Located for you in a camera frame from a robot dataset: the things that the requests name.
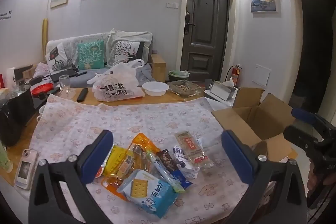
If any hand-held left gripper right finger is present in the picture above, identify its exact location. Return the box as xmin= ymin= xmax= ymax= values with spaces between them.
xmin=221 ymin=130 xmax=307 ymax=224

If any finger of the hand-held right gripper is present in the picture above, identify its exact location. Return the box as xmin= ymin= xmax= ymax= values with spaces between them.
xmin=291 ymin=108 xmax=336 ymax=138
xmin=283 ymin=126 xmax=324 ymax=154

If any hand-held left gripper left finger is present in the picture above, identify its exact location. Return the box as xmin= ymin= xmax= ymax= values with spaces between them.
xmin=28 ymin=130 xmax=114 ymax=224

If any yellow snack packet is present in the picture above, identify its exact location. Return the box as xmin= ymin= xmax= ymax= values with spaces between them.
xmin=104 ymin=146 xmax=133 ymax=178

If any brown cardboard box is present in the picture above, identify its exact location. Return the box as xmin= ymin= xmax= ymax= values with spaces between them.
xmin=211 ymin=87 xmax=298 ymax=163

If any clear red label biscuit packet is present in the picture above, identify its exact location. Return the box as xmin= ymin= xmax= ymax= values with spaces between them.
xmin=175 ymin=131 xmax=215 ymax=170

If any orange snack packet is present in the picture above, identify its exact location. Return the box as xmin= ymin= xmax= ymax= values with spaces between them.
xmin=101 ymin=133 xmax=162 ymax=201

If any white blueberry print packet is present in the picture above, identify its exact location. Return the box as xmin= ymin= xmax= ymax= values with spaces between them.
xmin=172 ymin=138 xmax=205 ymax=180

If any small blue snack packet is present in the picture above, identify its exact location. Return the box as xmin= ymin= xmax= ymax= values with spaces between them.
xmin=172 ymin=170 xmax=194 ymax=189

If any blue cracker packet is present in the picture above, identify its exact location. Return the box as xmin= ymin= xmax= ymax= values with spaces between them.
xmin=117 ymin=169 xmax=179 ymax=218

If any dark brown chocolate packet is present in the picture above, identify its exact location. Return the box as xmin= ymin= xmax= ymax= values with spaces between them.
xmin=157 ymin=150 xmax=179 ymax=172

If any light green stick packet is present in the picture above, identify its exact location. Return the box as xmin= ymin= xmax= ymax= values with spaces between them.
xmin=145 ymin=150 xmax=186 ymax=193

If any person's right hand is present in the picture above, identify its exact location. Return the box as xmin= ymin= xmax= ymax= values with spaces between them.
xmin=309 ymin=161 xmax=336 ymax=187

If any pink bear printed tablecloth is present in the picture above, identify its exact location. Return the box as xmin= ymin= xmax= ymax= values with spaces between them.
xmin=28 ymin=94 xmax=263 ymax=224

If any black remote control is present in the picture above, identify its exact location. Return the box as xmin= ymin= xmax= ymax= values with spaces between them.
xmin=76 ymin=88 xmax=89 ymax=103

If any silver tissue box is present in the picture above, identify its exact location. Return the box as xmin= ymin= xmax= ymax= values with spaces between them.
xmin=209 ymin=79 xmax=238 ymax=102

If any white cup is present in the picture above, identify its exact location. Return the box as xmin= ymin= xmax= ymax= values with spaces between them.
xmin=38 ymin=104 xmax=48 ymax=120

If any white printed plastic bag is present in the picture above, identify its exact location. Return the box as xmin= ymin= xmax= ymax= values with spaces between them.
xmin=92 ymin=59 xmax=146 ymax=102

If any smartphone in pink case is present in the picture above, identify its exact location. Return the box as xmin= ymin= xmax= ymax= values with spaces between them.
xmin=14 ymin=149 xmax=39 ymax=190

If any red fire extinguisher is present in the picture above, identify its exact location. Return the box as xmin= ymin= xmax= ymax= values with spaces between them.
xmin=227 ymin=64 xmax=243 ymax=87

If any wine glass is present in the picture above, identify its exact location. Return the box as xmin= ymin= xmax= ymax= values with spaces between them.
xmin=58 ymin=75 xmax=75 ymax=99

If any grey sofa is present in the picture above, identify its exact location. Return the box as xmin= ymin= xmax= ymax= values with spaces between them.
xmin=46 ymin=32 xmax=158 ymax=88

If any glass ashtray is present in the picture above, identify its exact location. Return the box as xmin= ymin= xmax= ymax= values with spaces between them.
xmin=168 ymin=81 xmax=204 ymax=99

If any red dish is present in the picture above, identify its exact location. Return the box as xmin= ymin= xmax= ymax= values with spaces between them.
xmin=31 ymin=83 xmax=54 ymax=96

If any black laptop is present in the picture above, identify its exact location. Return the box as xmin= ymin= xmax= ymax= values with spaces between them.
xmin=50 ymin=68 xmax=80 ymax=82

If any white bowl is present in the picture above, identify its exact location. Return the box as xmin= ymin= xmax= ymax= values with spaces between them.
xmin=142 ymin=81 xmax=170 ymax=96

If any black bag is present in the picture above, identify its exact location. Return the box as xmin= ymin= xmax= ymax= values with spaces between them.
xmin=0 ymin=85 xmax=35 ymax=147

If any grey garment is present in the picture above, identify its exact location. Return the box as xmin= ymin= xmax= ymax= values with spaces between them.
xmin=136 ymin=62 xmax=158 ymax=88

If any green trash bin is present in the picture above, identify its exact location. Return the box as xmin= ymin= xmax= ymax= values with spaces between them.
xmin=168 ymin=70 xmax=190 ymax=82

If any teal cushion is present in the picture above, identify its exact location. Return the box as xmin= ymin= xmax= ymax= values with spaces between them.
xmin=77 ymin=41 xmax=105 ymax=70

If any wooden sofa armrest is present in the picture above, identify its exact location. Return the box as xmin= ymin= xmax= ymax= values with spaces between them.
xmin=151 ymin=53 xmax=167 ymax=83

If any white cushion with red print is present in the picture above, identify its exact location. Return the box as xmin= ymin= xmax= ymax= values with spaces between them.
xmin=45 ymin=42 xmax=73 ymax=71

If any white cushion with tree print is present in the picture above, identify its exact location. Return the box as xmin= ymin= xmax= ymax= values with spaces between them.
xmin=113 ymin=40 xmax=145 ymax=66

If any dark grey door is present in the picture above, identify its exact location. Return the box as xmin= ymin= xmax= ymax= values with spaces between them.
xmin=180 ymin=0 xmax=230 ymax=82

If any yellow wooden board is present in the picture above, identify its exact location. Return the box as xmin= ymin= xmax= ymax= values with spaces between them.
xmin=42 ymin=18 xmax=49 ymax=60

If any white wall panel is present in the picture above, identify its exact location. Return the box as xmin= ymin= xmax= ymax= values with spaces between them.
xmin=253 ymin=64 xmax=271 ymax=88

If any black door lock handle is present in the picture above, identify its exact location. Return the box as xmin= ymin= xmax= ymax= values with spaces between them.
xmin=184 ymin=12 xmax=196 ymax=35

